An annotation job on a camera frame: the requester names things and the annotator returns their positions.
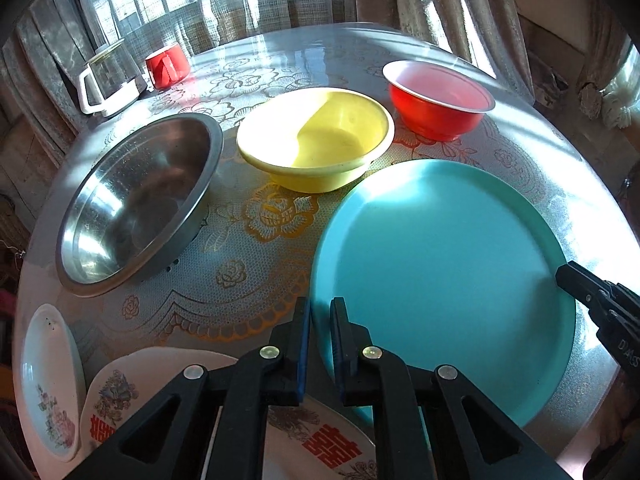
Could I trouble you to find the white floral oval dish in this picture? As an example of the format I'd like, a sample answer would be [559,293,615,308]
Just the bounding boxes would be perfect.
[20,304,86,462]

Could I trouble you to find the white plate red characters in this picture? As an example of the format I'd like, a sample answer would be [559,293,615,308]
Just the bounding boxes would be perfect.
[78,347,378,479]

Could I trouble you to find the large teal plate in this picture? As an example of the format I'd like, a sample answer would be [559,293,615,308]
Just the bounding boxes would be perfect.
[310,159,576,425]

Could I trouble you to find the stainless steel bowl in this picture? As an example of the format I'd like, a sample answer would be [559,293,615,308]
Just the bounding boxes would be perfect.
[55,113,224,298]

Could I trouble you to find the red plastic bowl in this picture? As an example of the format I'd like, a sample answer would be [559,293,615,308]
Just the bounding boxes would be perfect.
[382,61,496,142]

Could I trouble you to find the yellow plastic bowl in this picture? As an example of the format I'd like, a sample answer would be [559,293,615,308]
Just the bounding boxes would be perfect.
[236,88,395,194]

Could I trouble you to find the lace patterned table cover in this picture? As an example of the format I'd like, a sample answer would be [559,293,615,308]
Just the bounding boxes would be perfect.
[12,22,626,480]

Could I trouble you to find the beige curtain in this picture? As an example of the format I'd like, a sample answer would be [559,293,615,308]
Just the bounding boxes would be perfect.
[355,0,535,104]

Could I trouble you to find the white glass kettle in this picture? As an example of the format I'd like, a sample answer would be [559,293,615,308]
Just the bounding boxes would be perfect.
[76,39,148,117]

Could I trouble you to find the red mug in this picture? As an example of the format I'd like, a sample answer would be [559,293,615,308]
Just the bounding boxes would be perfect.
[145,44,191,90]

